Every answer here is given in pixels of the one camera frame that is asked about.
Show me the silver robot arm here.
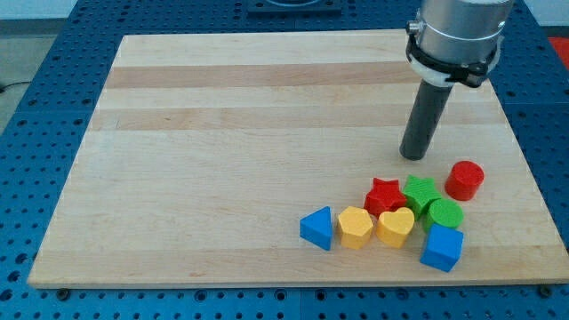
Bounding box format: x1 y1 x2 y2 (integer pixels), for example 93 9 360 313
405 0 514 88

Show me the yellow heart block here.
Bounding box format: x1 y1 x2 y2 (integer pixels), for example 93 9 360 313
376 207 415 249

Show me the blue triangle block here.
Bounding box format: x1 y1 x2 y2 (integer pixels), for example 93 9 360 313
299 206 333 251

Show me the wooden board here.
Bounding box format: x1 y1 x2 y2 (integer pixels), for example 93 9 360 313
28 29 568 289

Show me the yellow hexagon block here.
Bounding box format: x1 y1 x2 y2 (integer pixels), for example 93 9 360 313
338 206 373 250

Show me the red star block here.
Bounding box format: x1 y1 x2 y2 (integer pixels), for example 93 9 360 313
364 178 406 218

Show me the green star block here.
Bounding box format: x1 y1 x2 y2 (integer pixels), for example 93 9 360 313
402 175 442 220

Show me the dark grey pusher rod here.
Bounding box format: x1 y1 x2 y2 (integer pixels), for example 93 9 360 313
399 80 452 161

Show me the green cylinder block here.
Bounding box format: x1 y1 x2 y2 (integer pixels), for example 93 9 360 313
422 198 464 233

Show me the blue cube block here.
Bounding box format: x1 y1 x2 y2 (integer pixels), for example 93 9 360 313
420 224 464 272

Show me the red cylinder block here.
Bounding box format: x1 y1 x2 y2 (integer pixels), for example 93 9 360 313
445 161 485 201

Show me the black cable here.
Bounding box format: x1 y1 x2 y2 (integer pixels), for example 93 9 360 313
0 81 31 95

